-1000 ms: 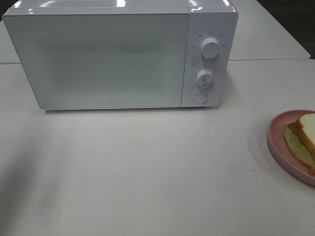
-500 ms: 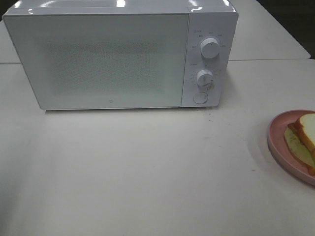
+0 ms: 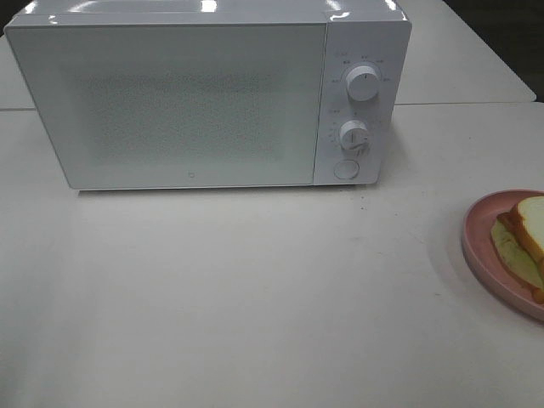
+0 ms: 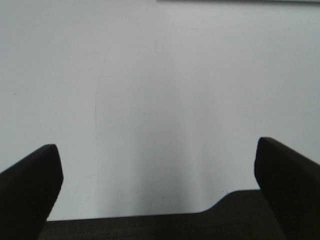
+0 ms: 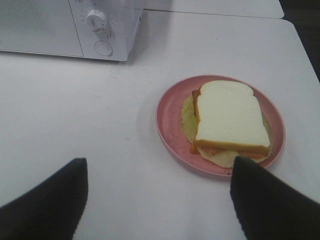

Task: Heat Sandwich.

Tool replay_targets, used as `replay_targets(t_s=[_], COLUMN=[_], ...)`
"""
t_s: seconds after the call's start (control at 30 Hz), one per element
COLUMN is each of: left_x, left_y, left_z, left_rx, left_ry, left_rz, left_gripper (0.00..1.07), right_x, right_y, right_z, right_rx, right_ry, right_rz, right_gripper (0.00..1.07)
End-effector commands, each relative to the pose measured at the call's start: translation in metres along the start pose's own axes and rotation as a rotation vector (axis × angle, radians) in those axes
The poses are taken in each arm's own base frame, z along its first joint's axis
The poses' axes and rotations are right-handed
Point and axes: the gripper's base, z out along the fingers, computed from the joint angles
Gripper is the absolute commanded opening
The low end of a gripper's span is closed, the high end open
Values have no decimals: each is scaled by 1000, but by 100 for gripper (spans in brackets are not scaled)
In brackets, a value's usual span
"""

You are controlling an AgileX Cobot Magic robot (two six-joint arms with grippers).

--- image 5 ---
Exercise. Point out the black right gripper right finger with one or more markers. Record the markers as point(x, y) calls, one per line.
point(269, 209)

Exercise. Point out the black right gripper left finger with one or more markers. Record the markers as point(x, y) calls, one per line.
point(50, 211)

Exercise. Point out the toast sandwich with lettuce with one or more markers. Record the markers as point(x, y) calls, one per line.
point(222, 120)

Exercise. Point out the pink round plate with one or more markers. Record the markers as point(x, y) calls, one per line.
point(168, 122)

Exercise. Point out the round door release button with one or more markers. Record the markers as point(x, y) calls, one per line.
point(103, 48)

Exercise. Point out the white microwave door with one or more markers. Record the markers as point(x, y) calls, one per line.
point(39, 26)

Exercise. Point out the white timer knob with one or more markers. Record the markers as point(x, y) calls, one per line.
point(97, 21)

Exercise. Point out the white microwave oven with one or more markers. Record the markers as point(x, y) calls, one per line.
point(124, 18)

